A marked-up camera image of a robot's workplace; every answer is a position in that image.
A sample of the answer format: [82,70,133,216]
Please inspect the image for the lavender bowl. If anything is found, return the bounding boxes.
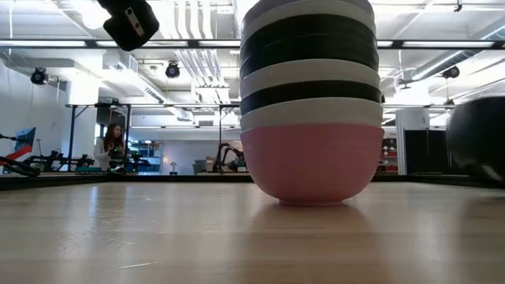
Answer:
[246,0,375,15]

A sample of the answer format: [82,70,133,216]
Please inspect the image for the red panel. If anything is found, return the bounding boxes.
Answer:
[0,144,33,162]

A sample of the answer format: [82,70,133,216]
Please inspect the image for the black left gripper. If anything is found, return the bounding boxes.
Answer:
[96,0,161,53]

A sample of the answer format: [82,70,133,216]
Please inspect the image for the black ceiling camera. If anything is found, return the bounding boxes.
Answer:
[441,65,462,80]
[30,66,49,86]
[165,61,181,79]

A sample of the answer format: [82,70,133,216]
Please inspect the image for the person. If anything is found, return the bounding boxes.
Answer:
[92,123,126,173]

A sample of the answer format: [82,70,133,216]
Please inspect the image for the grey box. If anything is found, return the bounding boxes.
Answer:
[95,106,128,127]

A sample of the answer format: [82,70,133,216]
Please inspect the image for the black cabinet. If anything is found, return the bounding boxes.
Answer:
[403,129,450,176]

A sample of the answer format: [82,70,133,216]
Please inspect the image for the black table edge rail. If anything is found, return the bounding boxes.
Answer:
[0,172,505,192]

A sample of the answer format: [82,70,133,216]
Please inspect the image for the small blue monitor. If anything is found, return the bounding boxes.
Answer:
[14,126,37,155]

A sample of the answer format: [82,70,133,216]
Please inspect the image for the thick black cable loop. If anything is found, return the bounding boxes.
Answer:
[0,155,41,178]

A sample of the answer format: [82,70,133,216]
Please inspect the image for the red parts rack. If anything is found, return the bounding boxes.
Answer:
[380,136,398,174]

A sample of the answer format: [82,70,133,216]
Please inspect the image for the black bench robot arms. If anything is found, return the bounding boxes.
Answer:
[22,148,95,169]

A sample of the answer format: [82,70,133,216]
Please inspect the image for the black metal stand frame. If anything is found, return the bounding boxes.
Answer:
[129,103,242,174]
[64,102,133,173]

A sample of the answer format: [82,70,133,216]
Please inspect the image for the small dark green bowl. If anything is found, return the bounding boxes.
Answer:
[239,80,383,117]

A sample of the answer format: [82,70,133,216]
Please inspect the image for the blue shelf unit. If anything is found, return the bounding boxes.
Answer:
[128,140,163,174]

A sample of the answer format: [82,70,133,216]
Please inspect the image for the grey bin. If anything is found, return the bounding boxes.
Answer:
[192,159,214,175]

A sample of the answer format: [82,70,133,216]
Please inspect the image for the pink bowl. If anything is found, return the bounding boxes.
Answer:
[239,123,386,207]

